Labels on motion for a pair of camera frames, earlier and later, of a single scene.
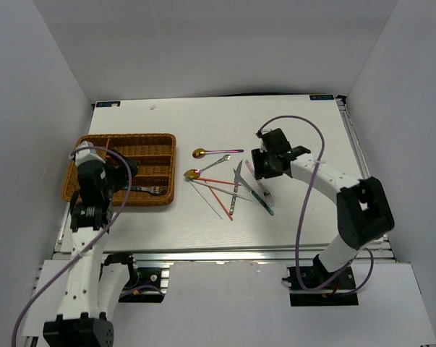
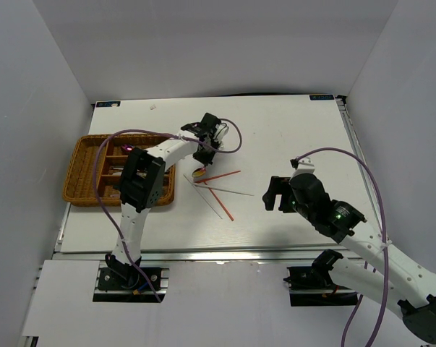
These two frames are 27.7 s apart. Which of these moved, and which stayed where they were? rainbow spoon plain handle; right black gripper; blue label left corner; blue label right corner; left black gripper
Moved: left black gripper; right black gripper; rainbow spoon plain handle
Stayed: blue label left corner; blue label right corner
